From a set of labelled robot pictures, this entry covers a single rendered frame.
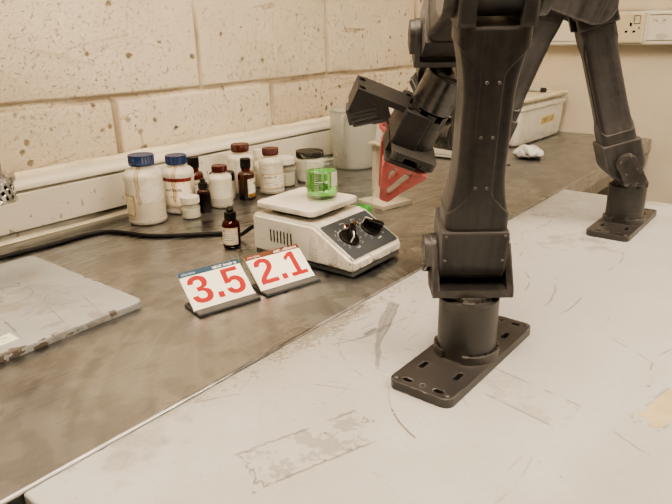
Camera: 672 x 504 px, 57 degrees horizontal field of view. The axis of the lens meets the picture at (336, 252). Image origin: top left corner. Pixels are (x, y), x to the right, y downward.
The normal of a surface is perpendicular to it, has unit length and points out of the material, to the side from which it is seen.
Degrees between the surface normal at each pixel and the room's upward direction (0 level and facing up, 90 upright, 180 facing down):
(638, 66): 90
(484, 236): 101
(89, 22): 90
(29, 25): 90
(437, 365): 0
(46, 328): 0
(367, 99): 111
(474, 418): 0
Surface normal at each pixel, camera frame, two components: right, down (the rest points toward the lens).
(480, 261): -0.02, 0.50
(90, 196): 0.78, 0.19
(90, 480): -0.02, -0.94
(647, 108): -0.62, 0.27
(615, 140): -0.17, 0.35
